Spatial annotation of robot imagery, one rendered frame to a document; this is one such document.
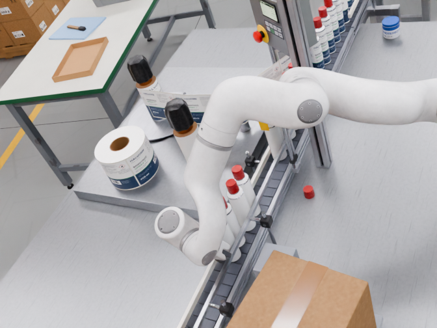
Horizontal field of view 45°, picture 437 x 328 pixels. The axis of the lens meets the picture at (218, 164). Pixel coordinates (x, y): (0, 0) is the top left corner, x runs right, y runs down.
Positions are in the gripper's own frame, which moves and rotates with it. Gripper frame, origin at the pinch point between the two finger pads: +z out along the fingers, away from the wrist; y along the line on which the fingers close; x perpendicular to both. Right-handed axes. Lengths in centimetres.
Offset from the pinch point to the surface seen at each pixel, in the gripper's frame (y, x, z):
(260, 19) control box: -2, -67, -22
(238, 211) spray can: -0.9, -14.6, 0.8
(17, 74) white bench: 192, -91, 48
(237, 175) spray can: -0.4, -23.7, -5.3
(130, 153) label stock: 48, -30, 2
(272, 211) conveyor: -5.4, -20.4, 14.9
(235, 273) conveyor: -3.1, 2.9, 5.5
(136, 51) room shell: 226, -192, 170
